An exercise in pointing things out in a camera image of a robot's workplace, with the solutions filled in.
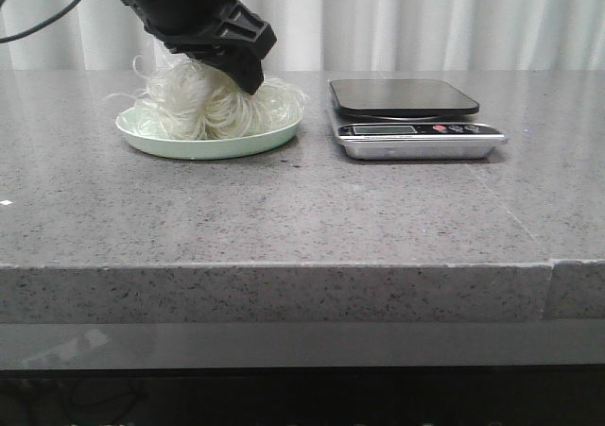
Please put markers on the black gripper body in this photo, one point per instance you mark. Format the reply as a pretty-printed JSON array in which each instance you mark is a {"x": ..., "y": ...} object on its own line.
[{"x": 204, "y": 29}]

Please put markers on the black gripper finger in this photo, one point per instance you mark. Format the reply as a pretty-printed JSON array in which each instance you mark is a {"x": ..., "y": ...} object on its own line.
[{"x": 237, "y": 63}]

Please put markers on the white vermicelli noodle bundle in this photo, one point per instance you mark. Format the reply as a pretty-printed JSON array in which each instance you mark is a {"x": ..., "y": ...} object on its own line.
[{"x": 187, "y": 100}]

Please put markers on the white pleated curtain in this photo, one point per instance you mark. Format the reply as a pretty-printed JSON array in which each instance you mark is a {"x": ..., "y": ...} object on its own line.
[{"x": 338, "y": 35}]

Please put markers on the light green round plate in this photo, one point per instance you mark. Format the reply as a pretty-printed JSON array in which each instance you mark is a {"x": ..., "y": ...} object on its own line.
[{"x": 202, "y": 149}]

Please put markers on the silver black kitchen scale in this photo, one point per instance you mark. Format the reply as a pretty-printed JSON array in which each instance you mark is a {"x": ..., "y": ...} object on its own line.
[{"x": 409, "y": 119}]

